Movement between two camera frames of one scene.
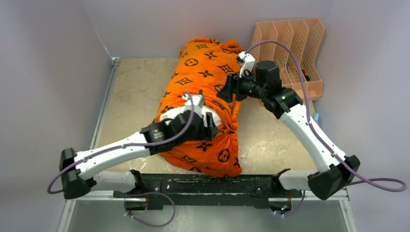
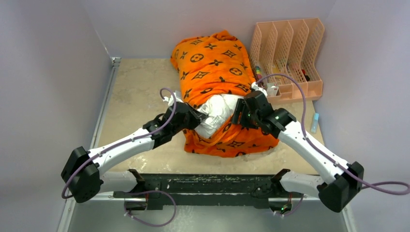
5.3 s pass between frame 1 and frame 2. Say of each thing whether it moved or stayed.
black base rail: stayed
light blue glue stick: stayed
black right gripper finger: moved
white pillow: moved
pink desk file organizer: stayed
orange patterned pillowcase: moved
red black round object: stayed
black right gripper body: moved
